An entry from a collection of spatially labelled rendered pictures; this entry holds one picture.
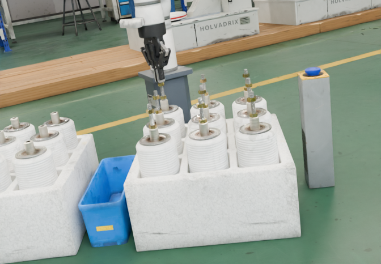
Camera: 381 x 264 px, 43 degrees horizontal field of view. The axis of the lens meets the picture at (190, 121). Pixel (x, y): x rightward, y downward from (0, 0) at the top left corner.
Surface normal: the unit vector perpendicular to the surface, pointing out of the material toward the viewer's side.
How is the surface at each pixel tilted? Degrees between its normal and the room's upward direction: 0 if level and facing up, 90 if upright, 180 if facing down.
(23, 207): 90
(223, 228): 90
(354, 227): 0
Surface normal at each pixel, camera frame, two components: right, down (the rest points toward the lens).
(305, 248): -0.14, -0.94
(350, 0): 0.43, 0.22
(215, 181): -0.05, 0.32
